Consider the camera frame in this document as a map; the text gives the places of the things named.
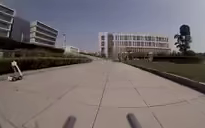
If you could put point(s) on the grey paved slab plaza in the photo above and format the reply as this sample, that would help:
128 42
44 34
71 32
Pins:
103 90

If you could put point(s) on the long dark green hedge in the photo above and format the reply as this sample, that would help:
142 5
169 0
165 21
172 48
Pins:
40 62

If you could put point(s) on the dark tree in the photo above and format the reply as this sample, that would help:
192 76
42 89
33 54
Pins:
184 41

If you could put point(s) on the striped multi-storey building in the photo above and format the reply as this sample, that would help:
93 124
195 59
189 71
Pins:
43 33
0 18

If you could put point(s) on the small white wheeled vehicle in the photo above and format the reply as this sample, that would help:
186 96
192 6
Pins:
15 71

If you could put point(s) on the dark glass building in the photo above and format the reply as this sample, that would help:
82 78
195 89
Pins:
20 30

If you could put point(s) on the green grass lawn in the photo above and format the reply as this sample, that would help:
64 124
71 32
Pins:
186 70

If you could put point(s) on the low dark hedge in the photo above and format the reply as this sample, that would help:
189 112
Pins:
180 59

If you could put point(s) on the grey stone kerb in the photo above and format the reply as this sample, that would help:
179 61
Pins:
183 80

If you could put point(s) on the wide white office building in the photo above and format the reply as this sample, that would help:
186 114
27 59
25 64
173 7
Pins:
136 41

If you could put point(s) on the robot's own part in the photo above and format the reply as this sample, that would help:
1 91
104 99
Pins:
134 121
69 122

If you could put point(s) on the small white building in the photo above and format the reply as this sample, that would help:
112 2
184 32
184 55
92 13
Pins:
71 50

